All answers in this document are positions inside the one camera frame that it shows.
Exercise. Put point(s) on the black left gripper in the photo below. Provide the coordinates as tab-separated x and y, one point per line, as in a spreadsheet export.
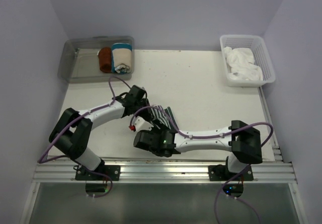
145	101

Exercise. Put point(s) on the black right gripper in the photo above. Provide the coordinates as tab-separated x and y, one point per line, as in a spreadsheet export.
149	131

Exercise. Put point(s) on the green white striped towel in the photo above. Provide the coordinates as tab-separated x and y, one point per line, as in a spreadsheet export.
164	116

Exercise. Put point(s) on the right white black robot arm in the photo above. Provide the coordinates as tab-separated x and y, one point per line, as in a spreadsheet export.
242	141

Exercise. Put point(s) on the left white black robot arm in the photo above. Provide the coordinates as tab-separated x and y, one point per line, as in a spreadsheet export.
72	131

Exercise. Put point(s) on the beige teal rolled towel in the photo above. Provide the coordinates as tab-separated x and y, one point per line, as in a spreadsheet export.
121	58

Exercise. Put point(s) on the brown rolled towel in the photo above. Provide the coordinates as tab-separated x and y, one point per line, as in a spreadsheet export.
105	60

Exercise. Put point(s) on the clear grey plastic bin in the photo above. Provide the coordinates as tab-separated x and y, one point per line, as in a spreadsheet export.
79	61

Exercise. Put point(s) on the white plastic basket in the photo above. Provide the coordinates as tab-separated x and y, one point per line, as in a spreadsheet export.
262	59

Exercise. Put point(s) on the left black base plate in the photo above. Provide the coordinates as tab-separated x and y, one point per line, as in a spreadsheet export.
112	171

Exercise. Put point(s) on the aluminium mounting rail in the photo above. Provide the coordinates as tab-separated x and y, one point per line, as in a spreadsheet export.
158	171

